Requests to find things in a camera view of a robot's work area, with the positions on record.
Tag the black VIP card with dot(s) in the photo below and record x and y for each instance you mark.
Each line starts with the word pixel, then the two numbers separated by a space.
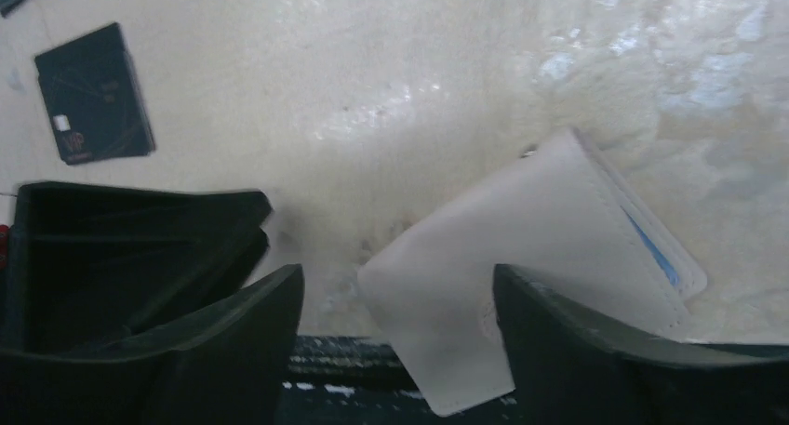
pixel 93 99

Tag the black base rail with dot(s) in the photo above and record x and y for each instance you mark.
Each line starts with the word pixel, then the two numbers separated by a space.
pixel 348 380

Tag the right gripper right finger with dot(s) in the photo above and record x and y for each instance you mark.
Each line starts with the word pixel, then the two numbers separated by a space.
pixel 573 365

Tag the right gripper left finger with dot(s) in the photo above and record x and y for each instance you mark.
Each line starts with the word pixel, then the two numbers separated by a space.
pixel 222 364

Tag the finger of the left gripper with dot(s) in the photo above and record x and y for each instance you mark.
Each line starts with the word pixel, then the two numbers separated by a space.
pixel 90 263

